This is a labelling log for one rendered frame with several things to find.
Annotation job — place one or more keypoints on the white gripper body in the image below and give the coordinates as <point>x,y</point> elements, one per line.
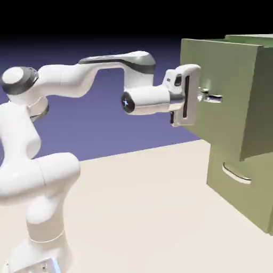
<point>193,96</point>

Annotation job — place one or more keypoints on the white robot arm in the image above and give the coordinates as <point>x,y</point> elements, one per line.
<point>64,79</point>

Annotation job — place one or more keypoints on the green cabinet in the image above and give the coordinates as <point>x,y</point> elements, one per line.
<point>251,38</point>

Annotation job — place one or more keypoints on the green flat drawer front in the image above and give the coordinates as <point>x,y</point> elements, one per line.
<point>232,198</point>

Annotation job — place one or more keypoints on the green drawer with deep sides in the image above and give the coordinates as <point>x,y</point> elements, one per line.
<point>230,70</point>

